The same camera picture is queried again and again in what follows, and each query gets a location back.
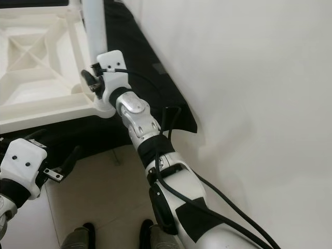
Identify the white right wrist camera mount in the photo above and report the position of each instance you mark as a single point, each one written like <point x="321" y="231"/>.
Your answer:
<point x="114" y="67"/>

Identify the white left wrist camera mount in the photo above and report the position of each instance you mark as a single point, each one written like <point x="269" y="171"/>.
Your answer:
<point x="23" y="163"/>

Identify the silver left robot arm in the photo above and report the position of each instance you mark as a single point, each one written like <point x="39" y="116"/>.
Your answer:
<point x="13" y="199"/>

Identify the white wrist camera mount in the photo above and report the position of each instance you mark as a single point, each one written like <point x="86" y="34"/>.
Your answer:
<point x="23" y="163"/>
<point x="114" y="67"/>

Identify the black tablecloth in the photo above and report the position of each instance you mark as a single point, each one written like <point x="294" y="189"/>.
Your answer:
<point x="150" y="78"/>

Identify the white plastic table leg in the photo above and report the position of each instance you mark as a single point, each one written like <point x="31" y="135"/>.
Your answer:
<point x="96" y="26"/>
<point x="75" y="9"/>

